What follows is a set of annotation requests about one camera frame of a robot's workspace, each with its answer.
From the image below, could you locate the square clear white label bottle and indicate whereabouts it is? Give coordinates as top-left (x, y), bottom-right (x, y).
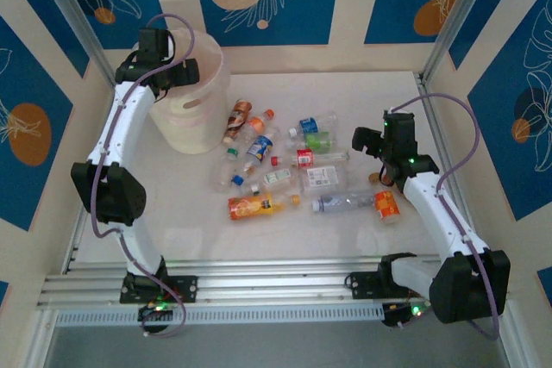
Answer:
top-left (298, 165), bottom-right (359, 196)

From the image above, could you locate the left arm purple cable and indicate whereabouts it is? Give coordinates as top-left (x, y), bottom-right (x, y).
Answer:
top-left (89, 13), bottom-right (196, 340)

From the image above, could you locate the green cap clear bottle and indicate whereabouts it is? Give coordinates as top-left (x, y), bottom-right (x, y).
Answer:
top-left (215, 147), bottom-right (242, 175)

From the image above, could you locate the blue yellow label bottle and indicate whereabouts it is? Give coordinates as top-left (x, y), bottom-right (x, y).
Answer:
top-left (241, 125), bottom-right (282, 171)

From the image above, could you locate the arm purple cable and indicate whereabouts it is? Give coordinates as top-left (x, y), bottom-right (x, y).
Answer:
top-left (387, 92), bottom-right (504, 341)
top-left (89, 13), bottom-right (196, 340)

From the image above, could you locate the brown label plastic bottle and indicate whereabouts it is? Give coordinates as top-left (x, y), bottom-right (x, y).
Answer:
top-left (222, 99), bottom-right (254, 147)

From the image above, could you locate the right aluminium frame post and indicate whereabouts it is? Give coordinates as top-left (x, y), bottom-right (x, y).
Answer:
top-left (419, 0), bottom-right (505, 84)

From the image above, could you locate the red label red cap bottle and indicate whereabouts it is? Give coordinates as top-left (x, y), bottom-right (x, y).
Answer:
top-left (269, 148), bottom-right (351, 170)

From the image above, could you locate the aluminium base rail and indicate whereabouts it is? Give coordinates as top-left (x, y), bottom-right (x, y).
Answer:
top-left (36, 254), bottom-right (512, 312)

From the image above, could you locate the blue cap clear bottle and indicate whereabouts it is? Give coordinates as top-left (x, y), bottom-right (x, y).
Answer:
top-left (209, 169), bottom-right (246, 195)

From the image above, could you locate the left aluminium frame post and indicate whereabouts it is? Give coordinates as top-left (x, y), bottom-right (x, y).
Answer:
top-left (28, 0), bottom-right (121, 90)

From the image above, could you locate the slotted grey cable tray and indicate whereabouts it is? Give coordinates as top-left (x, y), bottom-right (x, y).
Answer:
top-left (53, 301), bottom-right (387, 328)

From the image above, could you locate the orange juice yellow cap bottle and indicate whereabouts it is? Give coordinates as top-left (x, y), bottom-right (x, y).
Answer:
top-left (227, 193), bottom-right (302, 221)

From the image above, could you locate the small orange label bottle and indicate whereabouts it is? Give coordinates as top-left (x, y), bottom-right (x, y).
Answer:
top-left (366, 172), bottom-right (404, 226)

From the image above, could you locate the blue label white cap bottle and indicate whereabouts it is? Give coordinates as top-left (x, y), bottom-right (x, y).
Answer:
top-left (287, 111), bottom-right (338, 136)

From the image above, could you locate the white green label bottle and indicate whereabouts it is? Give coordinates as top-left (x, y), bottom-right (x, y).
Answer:
top-left (246, 168), bottom-right (303, 196)

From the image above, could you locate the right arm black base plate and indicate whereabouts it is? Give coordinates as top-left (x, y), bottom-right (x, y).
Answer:
top-left (347, 270), bottom-right (415, 301)

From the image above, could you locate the right aluminium side rail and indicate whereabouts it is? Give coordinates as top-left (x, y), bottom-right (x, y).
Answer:
top-left (414, 71), bottom-right (480, 231)

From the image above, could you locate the aluminium frame post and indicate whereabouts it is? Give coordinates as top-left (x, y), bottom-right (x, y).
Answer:
top-left (419, 0), bottom-right (505, 84)
top-left (28, 0), bottom-right (121, 90)

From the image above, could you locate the orange cap orange label bottle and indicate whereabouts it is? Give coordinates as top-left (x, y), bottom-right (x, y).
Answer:
top-left (235, 109), bottom-right (276, 145)

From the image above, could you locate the grey blue label clear bottle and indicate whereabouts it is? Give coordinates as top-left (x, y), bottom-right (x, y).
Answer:
top-left (310, 190), bottom-right (376, 214)

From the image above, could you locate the green label clear bottle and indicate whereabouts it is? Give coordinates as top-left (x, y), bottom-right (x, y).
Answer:
top-left (284, 129), bottom-right (340, 152)

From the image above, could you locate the left aluminium side rail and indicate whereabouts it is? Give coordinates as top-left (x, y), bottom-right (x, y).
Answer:
top-left (60, 83), bottom-right (124, 275)

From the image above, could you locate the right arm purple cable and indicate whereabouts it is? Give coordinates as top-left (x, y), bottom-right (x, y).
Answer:
top-left (387, 92), bottom-right (504, 341)

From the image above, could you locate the white plastic bin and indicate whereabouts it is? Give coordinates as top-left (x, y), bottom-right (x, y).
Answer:
top-left (136, 29), bottom-right (231, 156)

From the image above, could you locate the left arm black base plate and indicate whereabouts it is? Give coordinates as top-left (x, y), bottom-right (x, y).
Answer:
top-left (119, 273), bottom-right (199, 305)

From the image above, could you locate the aluminium side rail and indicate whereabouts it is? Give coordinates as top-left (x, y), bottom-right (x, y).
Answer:
top-left (60, 83), bottom-right (124, 275)
top-left (414, 71), bottom-right (480, 231)

